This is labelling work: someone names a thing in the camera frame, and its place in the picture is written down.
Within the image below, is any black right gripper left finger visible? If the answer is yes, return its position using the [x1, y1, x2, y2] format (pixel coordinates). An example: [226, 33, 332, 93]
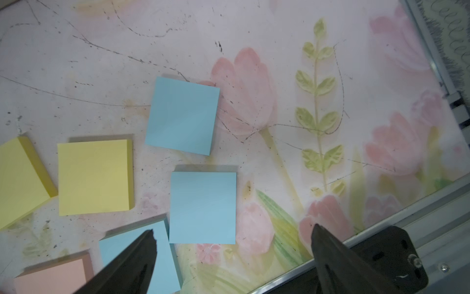
[76, 230, 157, 294]

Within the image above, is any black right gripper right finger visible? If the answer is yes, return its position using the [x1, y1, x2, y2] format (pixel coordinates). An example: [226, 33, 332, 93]
[311, 224, 401, 294]

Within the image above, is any blue sticky pad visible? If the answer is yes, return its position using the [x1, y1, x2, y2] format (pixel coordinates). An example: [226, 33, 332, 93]
[144, 77, 220, 156]
[169, 171, 237, 245]
[99, 215, 183, 294]

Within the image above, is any pink sticky pad right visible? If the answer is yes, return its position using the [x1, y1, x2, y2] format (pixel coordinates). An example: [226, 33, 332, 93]
[14, 253, 94, 294]

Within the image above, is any yellow sticky pad right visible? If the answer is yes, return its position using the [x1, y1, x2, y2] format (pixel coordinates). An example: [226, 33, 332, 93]
[58, 139, 135, 216]

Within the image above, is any yellow sticky pad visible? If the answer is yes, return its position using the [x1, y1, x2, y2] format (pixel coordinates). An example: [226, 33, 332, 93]
[58, 139, 135, 216]
[1, 136, 58, 230]

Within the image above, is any yellow sticky pad middle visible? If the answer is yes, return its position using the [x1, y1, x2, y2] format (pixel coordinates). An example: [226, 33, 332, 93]
[1, 136, 58, 230]

